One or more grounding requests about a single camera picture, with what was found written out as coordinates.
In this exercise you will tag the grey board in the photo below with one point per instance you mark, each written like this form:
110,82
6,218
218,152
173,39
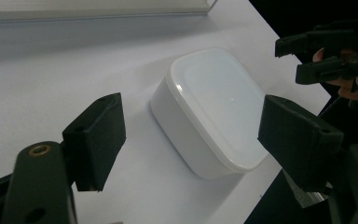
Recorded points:
90,7

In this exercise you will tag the white rectangular lidded container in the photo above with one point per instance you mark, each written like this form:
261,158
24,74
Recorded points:
211,105

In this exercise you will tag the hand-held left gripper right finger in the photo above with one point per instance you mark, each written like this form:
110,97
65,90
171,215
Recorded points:
298,143

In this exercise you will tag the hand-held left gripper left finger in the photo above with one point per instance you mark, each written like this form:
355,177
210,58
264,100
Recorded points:
96,146

